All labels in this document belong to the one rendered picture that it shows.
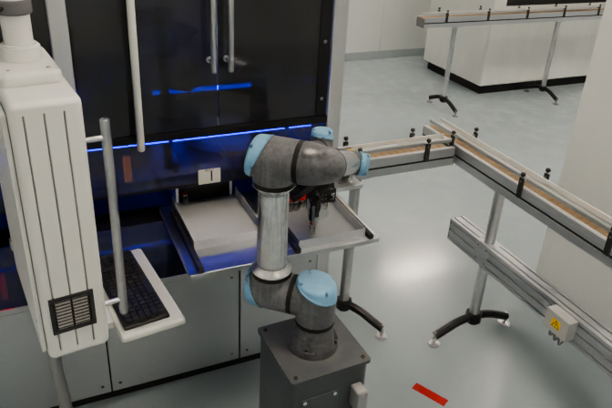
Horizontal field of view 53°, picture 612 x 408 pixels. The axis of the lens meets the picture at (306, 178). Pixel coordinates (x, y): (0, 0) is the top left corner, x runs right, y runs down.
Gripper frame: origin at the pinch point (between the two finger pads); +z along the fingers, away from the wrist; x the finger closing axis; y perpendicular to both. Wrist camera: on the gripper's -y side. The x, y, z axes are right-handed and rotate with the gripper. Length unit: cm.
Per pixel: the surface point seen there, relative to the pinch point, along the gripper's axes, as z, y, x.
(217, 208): 5.3, -26.1, 29.5
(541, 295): 41, 97, -24
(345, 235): 3.4, 10.2, -7.5
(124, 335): 13, -70, -22
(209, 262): 5.6, -39.0, -4.7
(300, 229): 5.3, -1.8, 4.7
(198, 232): 5.3, -37.6, 14.4
